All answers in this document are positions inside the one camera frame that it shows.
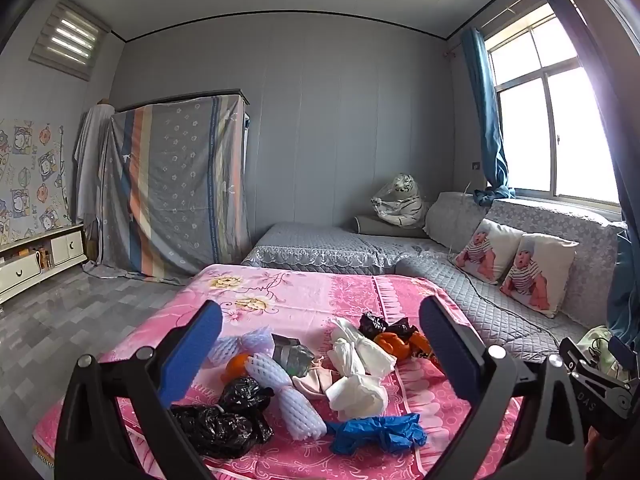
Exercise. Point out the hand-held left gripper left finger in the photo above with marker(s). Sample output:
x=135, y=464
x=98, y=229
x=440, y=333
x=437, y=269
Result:
x=192, y=355

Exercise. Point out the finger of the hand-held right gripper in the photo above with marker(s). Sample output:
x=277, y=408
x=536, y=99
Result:
x=574, y=355
x=621, y=351

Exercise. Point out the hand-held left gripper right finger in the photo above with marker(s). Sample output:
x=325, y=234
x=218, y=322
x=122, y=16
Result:
x=445, y=342

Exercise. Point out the orange snack wrapper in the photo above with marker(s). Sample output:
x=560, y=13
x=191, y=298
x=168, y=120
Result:
x=420, y=350

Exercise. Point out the orange tangerine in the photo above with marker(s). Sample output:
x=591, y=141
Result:
x=236, y=366

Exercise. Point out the orange plastic bag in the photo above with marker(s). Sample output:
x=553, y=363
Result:
x=390, y=346

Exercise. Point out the lavender foam fruit net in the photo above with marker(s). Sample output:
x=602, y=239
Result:
x=250, y=342

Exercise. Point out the small black plastic bag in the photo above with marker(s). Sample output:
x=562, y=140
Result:
x=372, y=325

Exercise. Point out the large black plastic bag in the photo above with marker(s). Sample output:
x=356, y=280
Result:
x=220, y=425

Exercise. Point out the knotted white tissue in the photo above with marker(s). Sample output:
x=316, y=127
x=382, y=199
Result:
x=357, y=352

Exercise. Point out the silver foil wrapper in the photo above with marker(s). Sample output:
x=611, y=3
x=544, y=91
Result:
x=292, y=355

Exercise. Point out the white foam fruit net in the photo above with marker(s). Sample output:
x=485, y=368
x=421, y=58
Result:
x=295, y=400

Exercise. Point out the blue rubber glove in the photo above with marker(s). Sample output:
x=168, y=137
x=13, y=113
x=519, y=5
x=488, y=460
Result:
x=375, y=435

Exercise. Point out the pink cloth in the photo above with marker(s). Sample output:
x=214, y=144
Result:
x=310, y=385

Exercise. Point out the light green cloth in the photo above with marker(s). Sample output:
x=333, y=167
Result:
x=597, y=340

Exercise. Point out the grey quilted sofa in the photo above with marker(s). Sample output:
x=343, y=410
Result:
x=430, y=275

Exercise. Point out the baby print pillow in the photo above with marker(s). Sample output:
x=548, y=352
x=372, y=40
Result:
x=537, y=275
x=487, y=252

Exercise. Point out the dark blue curtain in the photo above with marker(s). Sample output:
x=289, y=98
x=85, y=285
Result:
x=627, y=260

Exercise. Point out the pink floral tablecloth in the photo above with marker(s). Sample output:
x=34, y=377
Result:
x=310, y=295

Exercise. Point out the white tiger plush toy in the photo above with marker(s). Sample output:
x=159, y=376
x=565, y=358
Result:
x=402, y=200

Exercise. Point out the striped grey bed sheet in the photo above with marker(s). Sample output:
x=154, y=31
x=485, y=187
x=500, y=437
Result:
x=175, y=185

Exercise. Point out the white tv cabinet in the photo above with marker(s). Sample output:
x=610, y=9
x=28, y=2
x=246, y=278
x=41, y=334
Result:
x=30, y=267

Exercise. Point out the white hanging garment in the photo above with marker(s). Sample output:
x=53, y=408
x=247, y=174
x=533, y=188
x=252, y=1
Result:
x=92, y=160

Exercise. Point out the window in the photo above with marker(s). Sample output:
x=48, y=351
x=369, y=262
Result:
x=565, y=130

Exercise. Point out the window blind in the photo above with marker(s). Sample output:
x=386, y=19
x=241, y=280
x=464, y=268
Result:
x=70, y=40

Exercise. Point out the cartoon wall poster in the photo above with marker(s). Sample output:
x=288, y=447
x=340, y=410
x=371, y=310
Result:
x=30, y=185

